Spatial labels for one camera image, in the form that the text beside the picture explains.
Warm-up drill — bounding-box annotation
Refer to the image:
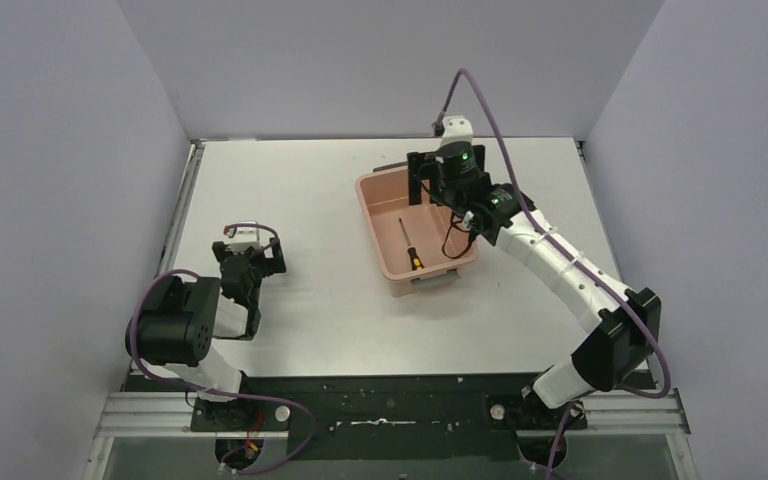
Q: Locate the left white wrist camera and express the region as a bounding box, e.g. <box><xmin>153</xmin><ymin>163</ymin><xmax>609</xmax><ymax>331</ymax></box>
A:
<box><xmin>223</xmin><ymin>222</ymin><xmax>264</xmax><ymax>254</ymax></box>

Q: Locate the black yellow screwdriver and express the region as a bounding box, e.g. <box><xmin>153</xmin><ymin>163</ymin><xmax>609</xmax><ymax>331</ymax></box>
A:
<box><xmin>398</xmin><ymin>218</ymin><xmax>424</xmax><ymax>271</ymax></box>

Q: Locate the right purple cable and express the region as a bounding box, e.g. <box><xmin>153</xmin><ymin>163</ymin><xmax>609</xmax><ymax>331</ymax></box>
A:
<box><xmin>431</xmin><ymin>68</ymin><xmax>673</xmax><ymax>480</ymax></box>

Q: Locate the pink plastic bin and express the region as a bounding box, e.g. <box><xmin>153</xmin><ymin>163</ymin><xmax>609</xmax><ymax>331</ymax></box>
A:
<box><xmin>355</xmin><ymin>164</ymin><xmax>479</xmax><ymax>298</ymax></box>

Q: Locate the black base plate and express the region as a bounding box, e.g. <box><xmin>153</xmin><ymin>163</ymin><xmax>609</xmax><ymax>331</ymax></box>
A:
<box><xmin>122</xmin><ymin>372</ymin><xmax>657</xmax><ymax>465</ymax></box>

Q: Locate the front aluminium rail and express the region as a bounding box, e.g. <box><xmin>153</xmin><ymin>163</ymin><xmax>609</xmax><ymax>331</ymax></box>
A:
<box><xmin>95</xmin><ymin>390</ymin><xmax>690</xmax><ymax>439</ymax></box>

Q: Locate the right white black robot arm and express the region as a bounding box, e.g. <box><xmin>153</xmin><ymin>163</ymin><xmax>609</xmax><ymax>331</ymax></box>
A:
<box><xmin>407</xmin><ymin>141</ymin><xmax>661</xmax><ymax>410</ymax></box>

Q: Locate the aluminium table edge rail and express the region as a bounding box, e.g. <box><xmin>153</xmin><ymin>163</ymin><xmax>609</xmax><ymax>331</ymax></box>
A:
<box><xmin>156</xmin><ymin>140</ymin><xmax>204</xmax><ymax>274</ymax></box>

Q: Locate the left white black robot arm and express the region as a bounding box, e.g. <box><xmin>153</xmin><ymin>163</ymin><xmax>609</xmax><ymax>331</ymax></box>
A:
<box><xmin>125</xmin><ymin>237</ymin><xmax>287</xmax><ymax>430</ymax></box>

